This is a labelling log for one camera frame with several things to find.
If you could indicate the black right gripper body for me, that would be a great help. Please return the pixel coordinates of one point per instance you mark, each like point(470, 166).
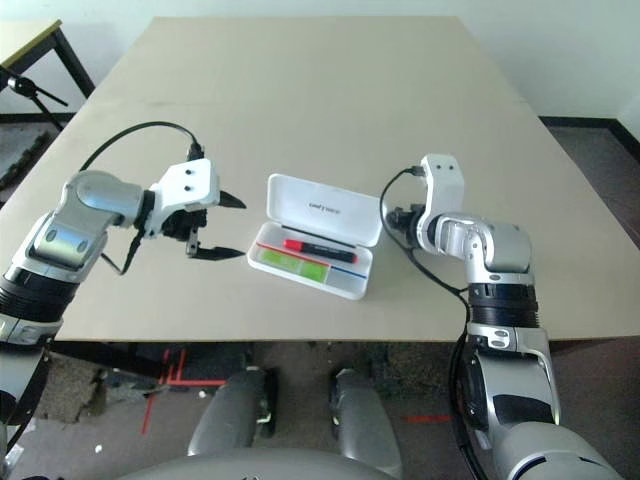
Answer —
point(405, 225)

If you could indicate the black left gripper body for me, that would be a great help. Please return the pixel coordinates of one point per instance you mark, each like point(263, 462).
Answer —
point(182, 225)

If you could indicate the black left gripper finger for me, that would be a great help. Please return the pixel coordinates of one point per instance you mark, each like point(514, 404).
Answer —
point(231, 202)
point(217, 253)

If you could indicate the green and white highlighter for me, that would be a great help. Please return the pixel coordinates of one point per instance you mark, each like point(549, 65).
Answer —
point(280, 260)

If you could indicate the white plastic pencil case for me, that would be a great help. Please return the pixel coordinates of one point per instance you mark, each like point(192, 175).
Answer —
point(300, 197)

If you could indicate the red and black marker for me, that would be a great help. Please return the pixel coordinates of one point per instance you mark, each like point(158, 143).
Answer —
point(320, 249)

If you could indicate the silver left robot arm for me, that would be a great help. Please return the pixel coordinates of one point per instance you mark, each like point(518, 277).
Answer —
point(85, 200)

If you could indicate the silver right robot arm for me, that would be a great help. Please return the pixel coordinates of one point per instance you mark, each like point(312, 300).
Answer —
point(500, 245)

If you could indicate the thin red and blue pencil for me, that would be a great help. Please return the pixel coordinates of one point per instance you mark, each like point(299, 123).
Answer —
point(350, 271)

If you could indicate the thin black pencil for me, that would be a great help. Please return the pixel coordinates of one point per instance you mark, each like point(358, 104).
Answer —
point(310, 232)

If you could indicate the grey left robot leg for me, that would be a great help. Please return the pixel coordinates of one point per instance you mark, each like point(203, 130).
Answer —
point(230, 410)

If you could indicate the grey robot leg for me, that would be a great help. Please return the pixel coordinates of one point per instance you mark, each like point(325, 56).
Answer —
point(365, 415)
point(230, 410)

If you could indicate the dark foam floor mat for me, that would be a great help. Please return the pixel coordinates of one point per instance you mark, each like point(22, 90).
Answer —
point(20, 155)

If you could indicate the grey right robot leg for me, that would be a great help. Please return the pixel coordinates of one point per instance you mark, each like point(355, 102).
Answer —
point(365, 415)

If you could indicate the black tripod stand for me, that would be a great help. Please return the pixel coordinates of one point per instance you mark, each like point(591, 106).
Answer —
point(22, 85)

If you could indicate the grey robot torso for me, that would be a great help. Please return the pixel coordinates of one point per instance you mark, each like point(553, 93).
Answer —
point(250, 467)

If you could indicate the side table with black legs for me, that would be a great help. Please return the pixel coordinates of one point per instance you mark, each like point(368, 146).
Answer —
point(25, 42)

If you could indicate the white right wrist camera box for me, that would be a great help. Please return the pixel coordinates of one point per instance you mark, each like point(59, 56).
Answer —
point(442, 185)

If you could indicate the black table frame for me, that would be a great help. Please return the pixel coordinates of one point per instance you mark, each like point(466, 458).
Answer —
point(110, 360)

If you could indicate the black wall baseboard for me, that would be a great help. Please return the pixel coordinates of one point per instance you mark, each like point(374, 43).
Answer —
point(575, 121)

